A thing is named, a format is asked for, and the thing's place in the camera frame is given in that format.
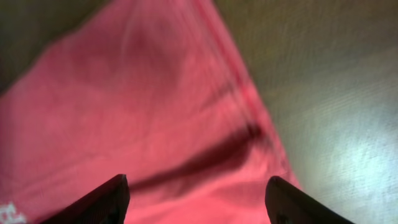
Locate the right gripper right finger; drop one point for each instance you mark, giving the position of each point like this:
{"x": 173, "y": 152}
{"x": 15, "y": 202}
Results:
{"x": 287, "y": 204}

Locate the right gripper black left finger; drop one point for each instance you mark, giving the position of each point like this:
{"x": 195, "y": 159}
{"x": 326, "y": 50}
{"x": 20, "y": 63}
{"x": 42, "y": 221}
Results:
{"x": 107, "y": 204}

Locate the red printed t-shirt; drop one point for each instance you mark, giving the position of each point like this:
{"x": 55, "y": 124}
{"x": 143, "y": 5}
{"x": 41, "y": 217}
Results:
{"x": 155, "y": 90}

